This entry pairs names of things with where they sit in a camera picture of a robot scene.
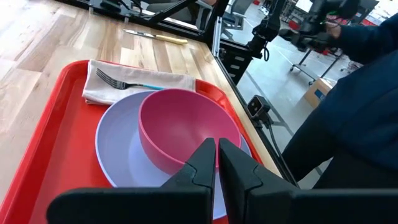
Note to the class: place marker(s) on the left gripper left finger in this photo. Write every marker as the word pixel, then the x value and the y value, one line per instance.
pixel 186 202

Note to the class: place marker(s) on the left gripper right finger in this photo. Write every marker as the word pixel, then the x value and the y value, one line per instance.
pixel 248 199

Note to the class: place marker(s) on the magenta plastic bowl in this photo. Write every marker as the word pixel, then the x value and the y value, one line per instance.
pixel 186 124

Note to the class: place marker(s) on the lavender plastic plate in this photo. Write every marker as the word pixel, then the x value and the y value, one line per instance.
pixel 121 155

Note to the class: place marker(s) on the beige cloth napkin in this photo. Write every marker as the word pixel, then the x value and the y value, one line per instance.
pixel 102 93

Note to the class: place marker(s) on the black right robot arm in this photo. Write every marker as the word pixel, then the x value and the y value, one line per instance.
pixel 112 4

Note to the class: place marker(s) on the red plastic tray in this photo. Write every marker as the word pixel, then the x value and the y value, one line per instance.
pixel 71 155

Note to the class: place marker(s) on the cardboard box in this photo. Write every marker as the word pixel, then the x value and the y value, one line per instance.
pixel 320 91

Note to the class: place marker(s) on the person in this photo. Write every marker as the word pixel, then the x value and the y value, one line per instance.
pixel 360 118

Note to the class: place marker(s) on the black rolling cart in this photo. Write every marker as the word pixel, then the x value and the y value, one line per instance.
pixel 311 70

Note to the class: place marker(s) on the grey office chair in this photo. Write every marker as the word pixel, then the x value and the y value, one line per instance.
pixel 237 18

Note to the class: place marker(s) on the person's hand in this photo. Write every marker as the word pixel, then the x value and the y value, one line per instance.
pixel 333 29

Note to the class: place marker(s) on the small black table camera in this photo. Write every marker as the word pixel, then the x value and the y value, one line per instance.
pixel 258 107

